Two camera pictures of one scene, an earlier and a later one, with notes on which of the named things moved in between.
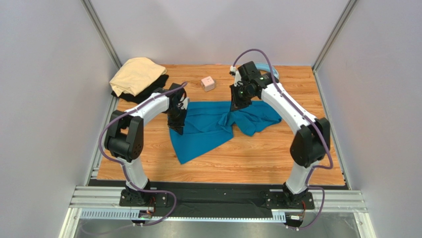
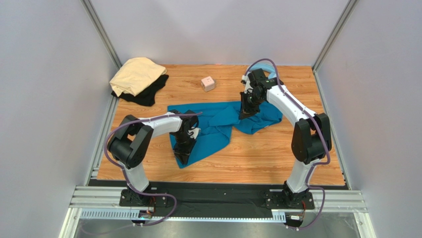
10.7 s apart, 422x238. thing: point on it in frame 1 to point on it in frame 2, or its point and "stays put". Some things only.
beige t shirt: x=133 y=74 stays put
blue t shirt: x=209 y=124 stays put
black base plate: x=219 y=195 stays put
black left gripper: x=178 y=126 to x=183 y=154
